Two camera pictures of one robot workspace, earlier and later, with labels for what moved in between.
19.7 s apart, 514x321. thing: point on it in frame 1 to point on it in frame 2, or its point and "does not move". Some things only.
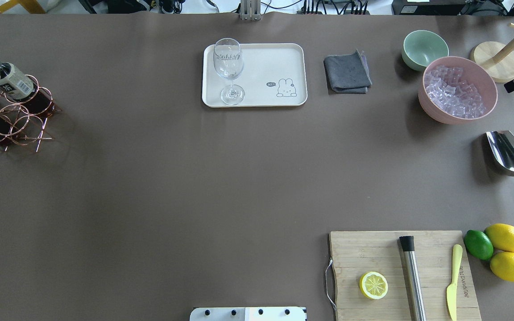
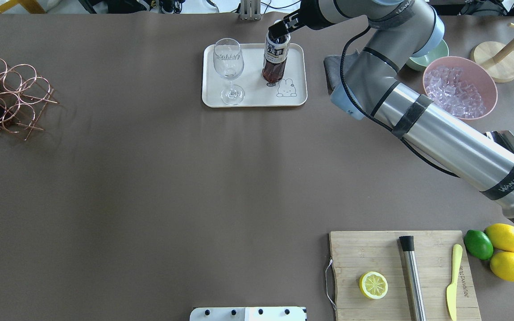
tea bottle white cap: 15,84 to 275,53
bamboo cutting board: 354,254 does not move
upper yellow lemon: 506,237 does not move
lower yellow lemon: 511,266 does not move
